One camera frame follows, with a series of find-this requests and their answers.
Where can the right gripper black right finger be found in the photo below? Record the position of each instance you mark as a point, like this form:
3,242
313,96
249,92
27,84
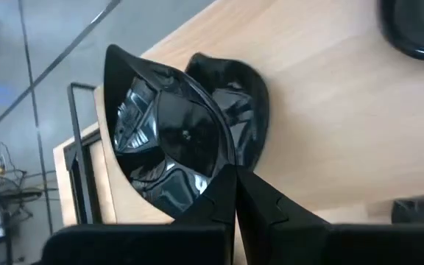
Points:
271,221

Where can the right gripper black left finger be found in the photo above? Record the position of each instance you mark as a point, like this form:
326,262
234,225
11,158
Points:
219,206

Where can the wooden shelf with black legs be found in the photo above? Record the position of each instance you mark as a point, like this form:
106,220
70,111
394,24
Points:
344,129

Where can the black leaf mini plate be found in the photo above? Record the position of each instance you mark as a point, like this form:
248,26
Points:
182,136
245,110

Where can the black teardrop mini plate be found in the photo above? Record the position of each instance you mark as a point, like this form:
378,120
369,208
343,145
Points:
418,25

